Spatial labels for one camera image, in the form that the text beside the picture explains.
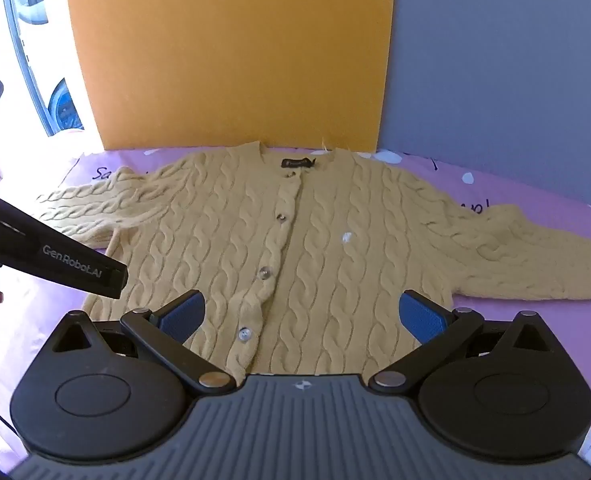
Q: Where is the orange cardboard sheet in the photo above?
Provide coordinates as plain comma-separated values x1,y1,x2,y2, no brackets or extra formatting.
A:
62,0,399,153

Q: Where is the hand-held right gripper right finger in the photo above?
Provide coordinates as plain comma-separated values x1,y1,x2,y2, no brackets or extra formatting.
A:
368,290,552,393

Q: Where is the grey board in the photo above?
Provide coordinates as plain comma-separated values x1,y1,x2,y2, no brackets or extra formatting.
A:
378,0,591,208

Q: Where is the purple printed bedsheet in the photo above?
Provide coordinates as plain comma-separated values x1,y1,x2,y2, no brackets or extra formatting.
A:
0,147,591,466

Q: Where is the yellow cable-knit cardigan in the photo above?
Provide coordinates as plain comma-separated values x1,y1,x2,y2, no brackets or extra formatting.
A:
35,141,591,378

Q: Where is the white car picture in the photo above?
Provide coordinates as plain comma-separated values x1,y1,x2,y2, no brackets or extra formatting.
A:
0,0,101,138

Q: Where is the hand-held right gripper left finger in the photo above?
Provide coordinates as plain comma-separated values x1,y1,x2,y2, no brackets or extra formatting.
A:
50,290,236,393

